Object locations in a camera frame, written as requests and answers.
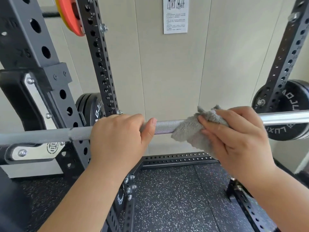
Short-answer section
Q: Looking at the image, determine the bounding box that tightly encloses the person's right forearm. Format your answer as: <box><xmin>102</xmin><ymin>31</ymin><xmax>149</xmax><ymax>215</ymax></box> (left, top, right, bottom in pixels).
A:
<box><xmin>230</xmin><ymin>164</ymin><xmax>309</xmax><ymax>232</ymax></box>

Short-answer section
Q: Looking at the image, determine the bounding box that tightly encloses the person's left forearm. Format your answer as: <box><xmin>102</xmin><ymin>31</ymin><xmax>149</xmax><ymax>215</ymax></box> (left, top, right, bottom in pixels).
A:
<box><xmin>37</xmin><ymin>162</ymin><xmax>129</xmax><ymax>232</ymax></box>

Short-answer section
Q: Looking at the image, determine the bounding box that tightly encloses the black perforated rack base beam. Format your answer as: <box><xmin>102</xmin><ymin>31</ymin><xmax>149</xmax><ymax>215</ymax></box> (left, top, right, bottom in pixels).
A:
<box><xmin>226</xmin><ymin>179</ymin><xmax>280</xmax><ymax>232</ymax></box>
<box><xmin>103</xmin><ymin>167</ymin><xmax>136</xmax><ymax>232</ymax></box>
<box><xmin>141</xmin><ymin>152</ymin><xmax>219</xmax><ymax>170</ymax></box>

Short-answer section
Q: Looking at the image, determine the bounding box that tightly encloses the orange weight plate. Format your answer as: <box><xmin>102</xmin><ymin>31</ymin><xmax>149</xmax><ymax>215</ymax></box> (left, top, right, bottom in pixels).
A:
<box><xmin>58</xmin><ymin>0</ymin><xmax>86</xmax><ymax>37</ymax></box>

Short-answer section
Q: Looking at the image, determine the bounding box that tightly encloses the white instruction poster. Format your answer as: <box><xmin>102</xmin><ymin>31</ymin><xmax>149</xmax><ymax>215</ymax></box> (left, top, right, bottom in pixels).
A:
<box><xmin>163</xmin><ymin>0</ymin><xmax>190</xmax><ymax>34</ymax></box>

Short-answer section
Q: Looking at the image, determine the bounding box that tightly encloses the silver steel barbell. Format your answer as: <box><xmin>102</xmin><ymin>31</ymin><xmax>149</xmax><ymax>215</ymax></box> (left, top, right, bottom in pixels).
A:
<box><xmin>0</xmin><ymin>111</ymin><xmax>309</xmax><ymax>146</ymax></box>

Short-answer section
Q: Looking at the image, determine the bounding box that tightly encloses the person's right hand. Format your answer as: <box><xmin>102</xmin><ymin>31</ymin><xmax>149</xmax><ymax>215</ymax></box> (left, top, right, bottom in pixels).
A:
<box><xmin>198</xmin><ymin>106</ymin><xmax>278</xmax><ymax>182</ymax></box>

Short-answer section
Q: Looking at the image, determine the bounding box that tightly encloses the black weight plate white lettering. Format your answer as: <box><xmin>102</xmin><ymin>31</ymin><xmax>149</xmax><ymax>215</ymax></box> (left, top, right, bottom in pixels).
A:
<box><xmin>252</xmin><ymin>80</ymin><xmax>309</xmax><ymax>142</ymax></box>
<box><xmin>75</xmin><ymin>93</ymin><xmax>107</xmax><ymax>129</ymax></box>

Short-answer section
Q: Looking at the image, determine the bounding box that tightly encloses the yellow weight plate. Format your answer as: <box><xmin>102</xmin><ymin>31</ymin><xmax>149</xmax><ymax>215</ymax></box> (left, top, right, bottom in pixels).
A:
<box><xmin>55</xmin><ymin>0</ymin><xmax>64</xmax><ymax>24</ymax></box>

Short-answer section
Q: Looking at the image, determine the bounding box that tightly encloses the grey fluffy cleaning cloth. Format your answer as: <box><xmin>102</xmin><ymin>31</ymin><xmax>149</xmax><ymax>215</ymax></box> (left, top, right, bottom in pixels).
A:
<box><xmin>171</xmin><ymin>105</ymin><xmax>230</xmax><ymax>160</ymax></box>

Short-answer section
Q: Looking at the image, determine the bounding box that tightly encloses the person's left hand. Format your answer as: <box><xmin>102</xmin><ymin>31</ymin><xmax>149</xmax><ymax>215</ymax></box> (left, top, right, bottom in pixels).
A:
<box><xmin>89</xmin><ymin>114</ymin><xmax>158</xmax><ymax>178</ymax></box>

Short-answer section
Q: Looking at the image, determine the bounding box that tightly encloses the black perforated rack upright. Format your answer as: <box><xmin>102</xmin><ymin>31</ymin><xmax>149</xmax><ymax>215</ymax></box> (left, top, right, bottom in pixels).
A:
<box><xmin>77</xmin><ymin>0</ymin><xmax>121</xmax><ymax>117</ymax></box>
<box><xmin>264</xmin><ymin>0</ymin><xmax>309</xmax><ymax>111</ymax></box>
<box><xmin>0</xmin><ymin>0</ymin><xmax>93</xmax><ymax>185</ymax></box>

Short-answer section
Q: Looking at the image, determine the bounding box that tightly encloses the black barbell hook with silver plate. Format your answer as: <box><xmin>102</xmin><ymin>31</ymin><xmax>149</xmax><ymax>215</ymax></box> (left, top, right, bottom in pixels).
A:
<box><xmin>0</xmin><ymin>62</ymin><xmax>73</xmax><ymax>166</ymax></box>

